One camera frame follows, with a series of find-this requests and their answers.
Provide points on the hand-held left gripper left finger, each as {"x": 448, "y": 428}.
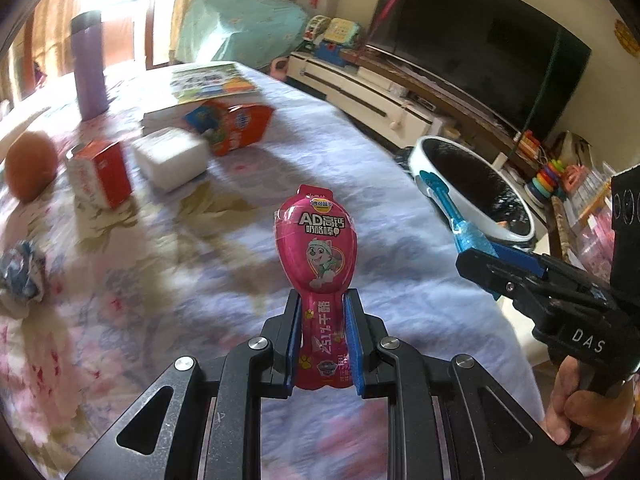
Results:
{"x": 292, "y": 345}

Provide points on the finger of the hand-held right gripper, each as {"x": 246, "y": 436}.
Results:
{"x": 510, "y": 287}
{"x": 520, "y": 262}

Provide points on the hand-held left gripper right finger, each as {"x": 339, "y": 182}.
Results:
{"x": 356, "y": 345}

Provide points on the teal blue wrapper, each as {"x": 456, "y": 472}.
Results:
{"x": 472, "y": 237}

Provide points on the white bin with black bag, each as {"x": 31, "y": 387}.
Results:
{"x": 475, "y": 185}

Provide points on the pink cheese stick wrapper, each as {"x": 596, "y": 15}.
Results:
{"x": 315, "y": 245}

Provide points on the orange snack bag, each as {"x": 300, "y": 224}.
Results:
{"x": 240, "y": 125}

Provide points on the red white carton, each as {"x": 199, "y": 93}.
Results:
{"x": 100, "y": 175}

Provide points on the person's right hand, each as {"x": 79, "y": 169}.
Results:
{"x": 565, "y": 405}

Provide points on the wooden xylophone toy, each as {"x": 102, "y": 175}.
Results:
{"x": 529, "y": 145}

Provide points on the white foam fruit net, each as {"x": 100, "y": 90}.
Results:
{"x": 170, "y": 157}

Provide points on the black television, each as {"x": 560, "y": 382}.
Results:
{"x": 475, "y": 35}

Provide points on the white television cabinet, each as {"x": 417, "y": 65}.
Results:
{"x": 350, "y": 85}

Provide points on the pink kettlebell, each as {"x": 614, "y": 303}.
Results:
{"x": 280, "y": 70}

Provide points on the blue toy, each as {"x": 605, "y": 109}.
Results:
{"x": 335, "y": 52}

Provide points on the crumpled blue white wrapper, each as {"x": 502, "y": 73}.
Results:
{"x": 22, "y": 270}

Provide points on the white green toy cube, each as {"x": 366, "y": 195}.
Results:
{"x": 345, "y": 31}

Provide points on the toy wheel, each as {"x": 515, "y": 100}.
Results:
{"x": 316, "y": 29}

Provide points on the orange fruit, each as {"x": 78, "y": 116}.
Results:
{"x": 30, "y": 170}

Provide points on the teal cloth covered furniture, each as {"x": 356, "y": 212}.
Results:
{"x": 240, "y": 25}

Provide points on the purple thermos bottle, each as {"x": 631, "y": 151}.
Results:
{"x": 90, "y": 65}

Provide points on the gold red wall sticker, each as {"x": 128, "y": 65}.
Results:
{"x": 629, "y": 39}

